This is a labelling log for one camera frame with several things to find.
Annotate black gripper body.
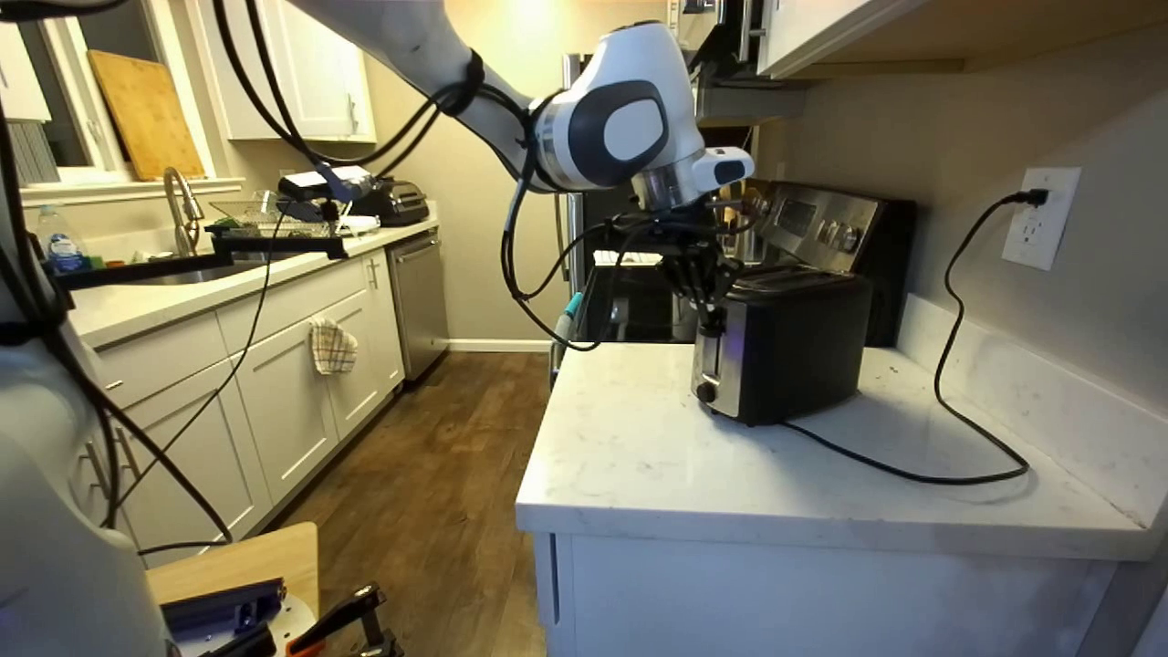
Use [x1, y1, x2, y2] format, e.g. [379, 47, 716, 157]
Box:
[646, 197, 736, 268]

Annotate black two-slot toaster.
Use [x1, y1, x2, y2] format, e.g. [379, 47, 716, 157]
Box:
[685, 266, 876, 428]

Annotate grey-blue dish towel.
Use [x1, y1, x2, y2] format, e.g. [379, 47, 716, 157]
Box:
[560, 288, 590, 345]

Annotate stainless steel electric stove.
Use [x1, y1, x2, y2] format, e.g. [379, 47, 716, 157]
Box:
[565, 177, 923, 351]

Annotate grey range hood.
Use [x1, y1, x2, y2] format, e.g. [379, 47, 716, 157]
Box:
[672, 0, 809, 129]

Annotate stainless steel dishwasher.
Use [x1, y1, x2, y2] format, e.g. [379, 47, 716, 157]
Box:
[384, 225, 457, 389]

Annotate black stacked pans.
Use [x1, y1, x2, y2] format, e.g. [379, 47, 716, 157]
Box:
[360, 175, 435, 228]

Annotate white counter cabinet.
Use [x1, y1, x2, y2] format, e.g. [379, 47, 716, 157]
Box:
[526, 525, 1168, 657]

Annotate white hanging hand towel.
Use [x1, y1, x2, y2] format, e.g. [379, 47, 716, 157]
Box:
[303, 311, 364, 382]

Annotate white base cabinets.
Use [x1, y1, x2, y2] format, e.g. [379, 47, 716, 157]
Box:
[67, 243, 412, 556]

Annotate black clamp tool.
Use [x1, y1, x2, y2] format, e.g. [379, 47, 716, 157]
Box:
[281, 581, 410, 657]

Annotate silver kitchen faucet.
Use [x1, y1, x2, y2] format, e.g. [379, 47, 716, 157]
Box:
[162, 165, 211, 258]

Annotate light wooden board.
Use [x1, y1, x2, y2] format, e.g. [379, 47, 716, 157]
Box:
[143, 518, 325, 657]

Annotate wooden cutting board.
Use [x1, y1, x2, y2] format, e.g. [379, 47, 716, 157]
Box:
[83, 43, 211, 187]

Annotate blue and black tool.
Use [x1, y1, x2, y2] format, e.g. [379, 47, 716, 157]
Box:
[162, 578, 292, 657]

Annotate blue dish soap bottle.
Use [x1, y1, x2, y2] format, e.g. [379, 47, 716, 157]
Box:
[43, 228, 92, 279]

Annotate black looped gripper cable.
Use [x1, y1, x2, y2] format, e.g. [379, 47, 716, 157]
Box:
[497, 84, 613, 359]

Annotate black toaster power cord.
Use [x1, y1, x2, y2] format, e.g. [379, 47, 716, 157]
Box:
[780, 187, 1050, 491]

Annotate white wall outlet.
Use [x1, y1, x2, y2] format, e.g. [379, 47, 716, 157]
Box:
[996, 165, 1084, 275]

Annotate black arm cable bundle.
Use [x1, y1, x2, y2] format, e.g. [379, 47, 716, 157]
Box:
[210, 0, 542, 175]

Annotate black boom-mounted camera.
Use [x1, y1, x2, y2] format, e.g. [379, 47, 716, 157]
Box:
[273, 161, 375, 228]

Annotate white shaker wall cabinet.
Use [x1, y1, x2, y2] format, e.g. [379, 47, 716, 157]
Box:
[178, 0, 384, 148]

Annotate black camera boom bar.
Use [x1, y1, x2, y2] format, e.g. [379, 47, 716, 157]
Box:
[50, 225, 359, 293]

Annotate thin black hanging cable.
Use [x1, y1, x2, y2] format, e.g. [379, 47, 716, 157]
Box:
[98, 247, 281, 535]

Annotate thick black cable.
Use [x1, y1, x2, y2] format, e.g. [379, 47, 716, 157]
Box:
[0, 105, 238, 556]

